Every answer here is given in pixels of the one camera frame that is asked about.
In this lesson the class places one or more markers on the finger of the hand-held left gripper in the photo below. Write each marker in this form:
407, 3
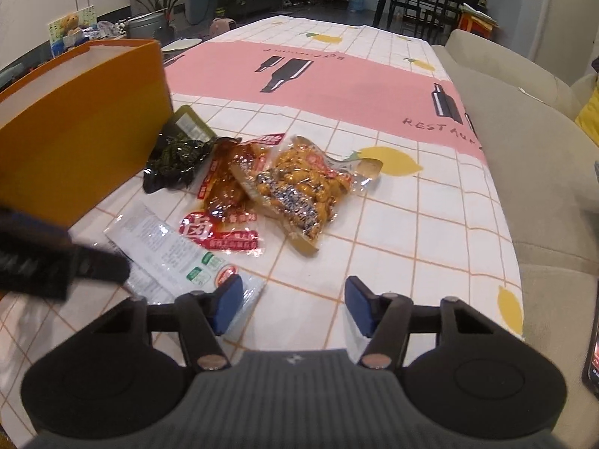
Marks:
100, 264

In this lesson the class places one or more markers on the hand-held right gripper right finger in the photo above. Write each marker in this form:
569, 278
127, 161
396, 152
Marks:
359, 308

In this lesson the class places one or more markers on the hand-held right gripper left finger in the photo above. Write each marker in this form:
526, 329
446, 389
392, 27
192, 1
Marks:
228, 306

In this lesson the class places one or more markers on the long red white snack packet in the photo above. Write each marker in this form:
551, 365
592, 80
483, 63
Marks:
164, 243

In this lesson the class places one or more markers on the orange cardboard box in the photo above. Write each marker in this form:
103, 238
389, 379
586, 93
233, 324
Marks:
70, 149

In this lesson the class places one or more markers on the red-framed clear snack packet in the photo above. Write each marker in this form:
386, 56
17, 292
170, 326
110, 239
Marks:
224, 187

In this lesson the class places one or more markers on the dark green snack packet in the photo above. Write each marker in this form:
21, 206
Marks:
180, 152

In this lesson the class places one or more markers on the clear peanut snack packet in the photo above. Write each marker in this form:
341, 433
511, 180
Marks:
299, 182

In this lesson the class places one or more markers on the printed checked tablecloth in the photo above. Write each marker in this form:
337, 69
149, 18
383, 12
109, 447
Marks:
351, 89

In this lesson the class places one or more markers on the beige sofa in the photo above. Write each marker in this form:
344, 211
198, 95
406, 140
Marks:
538, 173

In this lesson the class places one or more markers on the pile of small toys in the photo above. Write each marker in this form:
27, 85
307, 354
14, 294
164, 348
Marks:
105, 30

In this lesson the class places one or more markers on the teddy bear picture card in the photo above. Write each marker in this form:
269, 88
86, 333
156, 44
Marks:
70, 25

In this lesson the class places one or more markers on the white rolling stool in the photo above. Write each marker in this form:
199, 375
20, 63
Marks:
180, 43

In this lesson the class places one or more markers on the black smartphone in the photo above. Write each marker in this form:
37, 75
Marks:
593, 365

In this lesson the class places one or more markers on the small pink heater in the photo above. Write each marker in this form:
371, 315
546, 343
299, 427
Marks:
222, 25

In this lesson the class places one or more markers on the yellow cushion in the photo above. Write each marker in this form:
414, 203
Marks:
590, 119

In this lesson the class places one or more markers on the dark dining chair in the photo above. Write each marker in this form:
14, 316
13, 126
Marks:
407, 7
447, 4

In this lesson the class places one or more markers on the blue water bottle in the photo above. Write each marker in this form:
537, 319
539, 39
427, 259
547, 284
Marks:
356, 2

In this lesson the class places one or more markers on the orange stool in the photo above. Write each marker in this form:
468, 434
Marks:
475, 23

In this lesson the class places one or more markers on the stack of papers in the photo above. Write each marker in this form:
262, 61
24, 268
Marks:
477, 9

